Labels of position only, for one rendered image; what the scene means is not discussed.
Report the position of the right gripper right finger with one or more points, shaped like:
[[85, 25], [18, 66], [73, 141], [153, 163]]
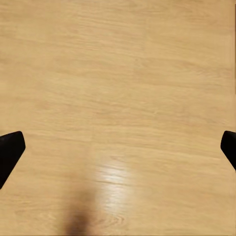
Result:
[[228, 146]]

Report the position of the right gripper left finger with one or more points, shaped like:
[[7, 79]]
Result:
[[12, 146]]

